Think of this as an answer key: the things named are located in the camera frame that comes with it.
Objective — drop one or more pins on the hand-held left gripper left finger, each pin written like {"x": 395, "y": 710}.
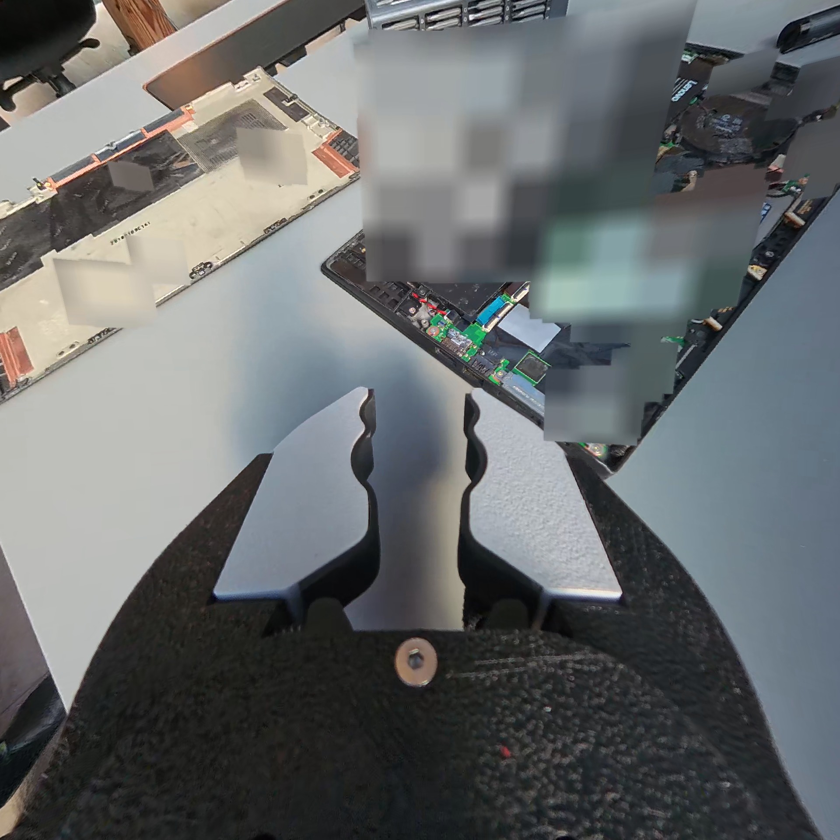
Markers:
{"x": 302, "y": 512}

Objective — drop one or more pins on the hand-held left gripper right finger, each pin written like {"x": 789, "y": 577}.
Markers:
{"x": 544, "y": 518}

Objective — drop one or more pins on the black laptop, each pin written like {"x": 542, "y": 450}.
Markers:
{"x": 459, "y": 331}

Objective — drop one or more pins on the laptop bottom cover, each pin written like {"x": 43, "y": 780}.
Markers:
{"x": 216, "y": 197}

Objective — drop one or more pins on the white desk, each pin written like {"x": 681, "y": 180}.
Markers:
{"x": 197, "y": 459}

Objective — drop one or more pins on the black wood-edged desk panel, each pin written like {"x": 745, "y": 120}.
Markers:
{"x": 262, "y": 52}

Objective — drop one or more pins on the grey screwdriver bit case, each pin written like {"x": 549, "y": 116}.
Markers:
{"x": 459, "y": 13}

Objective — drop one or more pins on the black office chair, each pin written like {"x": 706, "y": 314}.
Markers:
{"x": 39, "y": 33}

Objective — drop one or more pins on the wooden post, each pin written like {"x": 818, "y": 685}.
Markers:
{"x": 141, "y": 19}

